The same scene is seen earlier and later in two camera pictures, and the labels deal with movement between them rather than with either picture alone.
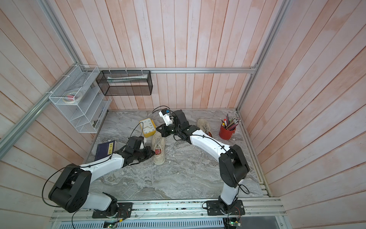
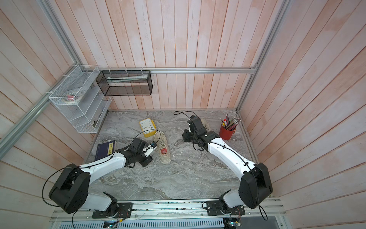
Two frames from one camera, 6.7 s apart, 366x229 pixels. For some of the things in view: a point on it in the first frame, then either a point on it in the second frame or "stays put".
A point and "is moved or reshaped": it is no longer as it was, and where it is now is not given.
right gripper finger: [166, 130] to [188, 136]
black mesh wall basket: [125, 82] stays put
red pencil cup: [225, 133] stays put
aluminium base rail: [256, 210] stays put
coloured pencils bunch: [231, 124] stays put
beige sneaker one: [158, 145] is moved or reshaped
